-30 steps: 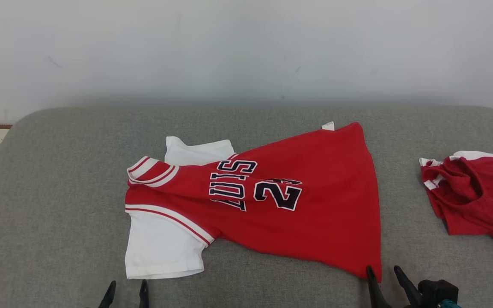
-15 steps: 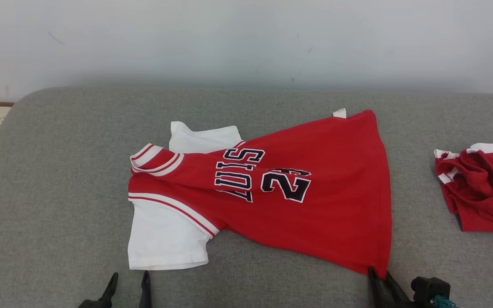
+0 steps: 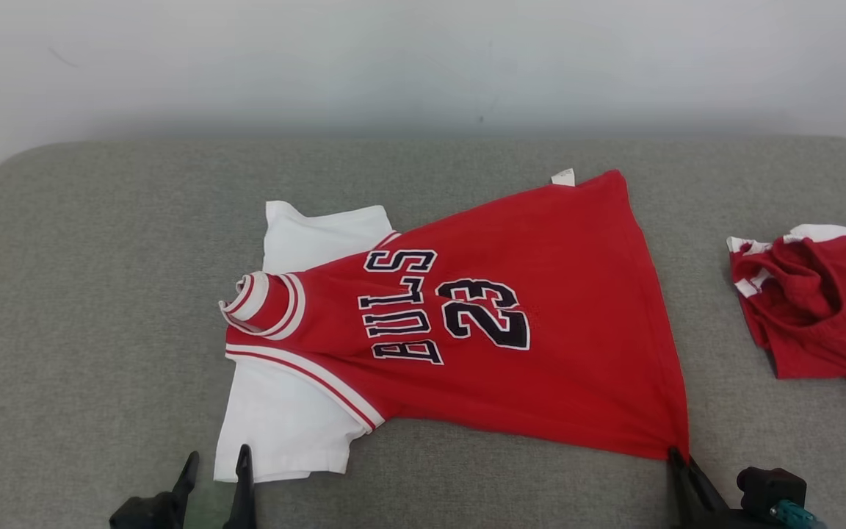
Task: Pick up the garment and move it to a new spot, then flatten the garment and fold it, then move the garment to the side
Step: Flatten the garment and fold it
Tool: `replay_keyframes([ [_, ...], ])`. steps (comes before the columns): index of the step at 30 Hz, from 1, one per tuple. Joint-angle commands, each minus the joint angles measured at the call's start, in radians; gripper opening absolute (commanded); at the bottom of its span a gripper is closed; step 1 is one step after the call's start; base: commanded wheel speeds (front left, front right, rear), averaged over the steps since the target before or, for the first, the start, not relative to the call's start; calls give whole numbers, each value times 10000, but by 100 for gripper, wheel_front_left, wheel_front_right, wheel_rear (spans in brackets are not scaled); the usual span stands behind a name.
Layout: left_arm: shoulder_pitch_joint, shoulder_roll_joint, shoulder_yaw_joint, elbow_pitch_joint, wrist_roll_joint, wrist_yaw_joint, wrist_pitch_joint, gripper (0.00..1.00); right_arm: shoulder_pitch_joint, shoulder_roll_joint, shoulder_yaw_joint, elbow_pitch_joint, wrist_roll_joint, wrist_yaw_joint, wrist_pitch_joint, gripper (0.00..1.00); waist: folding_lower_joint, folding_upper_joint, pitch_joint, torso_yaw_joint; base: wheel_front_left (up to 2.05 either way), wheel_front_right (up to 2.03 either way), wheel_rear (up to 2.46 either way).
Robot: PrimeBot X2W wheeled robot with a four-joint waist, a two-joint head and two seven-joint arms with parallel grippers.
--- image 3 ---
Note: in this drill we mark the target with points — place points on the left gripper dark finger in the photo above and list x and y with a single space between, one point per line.
241 492
186 481

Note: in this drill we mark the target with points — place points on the grey fabric sofa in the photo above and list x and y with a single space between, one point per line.
100 294

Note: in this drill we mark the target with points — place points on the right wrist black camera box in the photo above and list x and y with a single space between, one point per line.
772 488

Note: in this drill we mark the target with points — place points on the red shorts white stripe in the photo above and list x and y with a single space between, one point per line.
819 308

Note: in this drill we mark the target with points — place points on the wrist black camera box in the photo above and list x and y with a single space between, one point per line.
772 488
147 513

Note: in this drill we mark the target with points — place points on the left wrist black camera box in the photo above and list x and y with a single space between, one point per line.
147 513

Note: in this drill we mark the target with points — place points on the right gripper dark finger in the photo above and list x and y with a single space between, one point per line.
709 503
684 492

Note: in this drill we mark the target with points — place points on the red white Bulls 23 jersey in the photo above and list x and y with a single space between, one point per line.
577 308

